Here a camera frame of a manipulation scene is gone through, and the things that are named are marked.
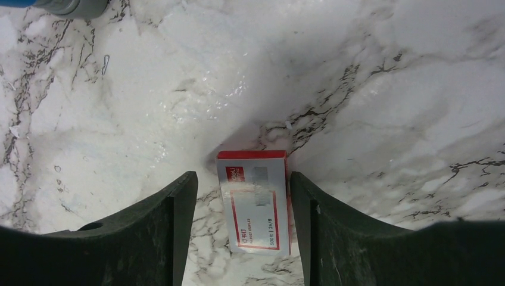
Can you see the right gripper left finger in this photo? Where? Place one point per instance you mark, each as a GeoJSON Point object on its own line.
{"type": "Point", "coordinates": [144, 244]}

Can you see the small blue capped cylinder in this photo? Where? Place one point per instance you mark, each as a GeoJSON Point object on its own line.
{"type": "Point", "coordinates": [70, 9]}

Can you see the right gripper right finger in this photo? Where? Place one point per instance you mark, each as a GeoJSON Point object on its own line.
{"type": "Point", "coordinates": [340, 245]}

